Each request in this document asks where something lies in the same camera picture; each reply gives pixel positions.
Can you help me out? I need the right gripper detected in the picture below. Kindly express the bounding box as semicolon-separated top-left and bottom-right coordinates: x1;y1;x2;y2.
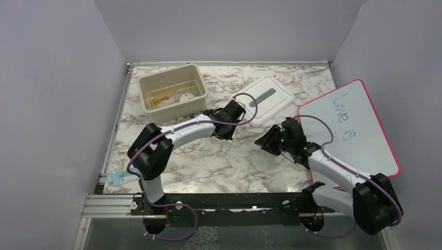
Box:
254;124;294;156

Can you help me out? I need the yellow rubber tube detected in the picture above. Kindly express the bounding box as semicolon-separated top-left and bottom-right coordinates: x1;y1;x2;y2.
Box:
150;92;184;109

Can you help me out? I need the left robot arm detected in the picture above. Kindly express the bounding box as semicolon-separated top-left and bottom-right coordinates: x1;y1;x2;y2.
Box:
127;101;245;214

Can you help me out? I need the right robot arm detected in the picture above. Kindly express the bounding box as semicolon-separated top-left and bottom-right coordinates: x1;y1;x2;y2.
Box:
254;117;403;235

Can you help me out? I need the white plastic lid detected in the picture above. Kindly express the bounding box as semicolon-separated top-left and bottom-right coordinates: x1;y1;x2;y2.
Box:
236;76;295;127

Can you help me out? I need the beige plastic bin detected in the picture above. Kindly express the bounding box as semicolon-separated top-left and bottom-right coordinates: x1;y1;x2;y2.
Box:
138;64;208;123

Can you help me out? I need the pink framed whiteboard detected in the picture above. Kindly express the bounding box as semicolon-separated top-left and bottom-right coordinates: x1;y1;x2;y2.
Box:
298;79;401;178

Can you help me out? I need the blue item in bag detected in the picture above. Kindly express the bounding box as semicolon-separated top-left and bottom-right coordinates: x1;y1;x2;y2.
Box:
106;168;137;188

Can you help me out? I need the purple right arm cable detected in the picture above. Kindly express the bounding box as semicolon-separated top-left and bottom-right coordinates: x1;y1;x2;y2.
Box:
293;114;403;240

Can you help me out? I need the black base frame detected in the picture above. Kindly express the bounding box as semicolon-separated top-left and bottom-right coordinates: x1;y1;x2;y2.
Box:
130;192;332;227

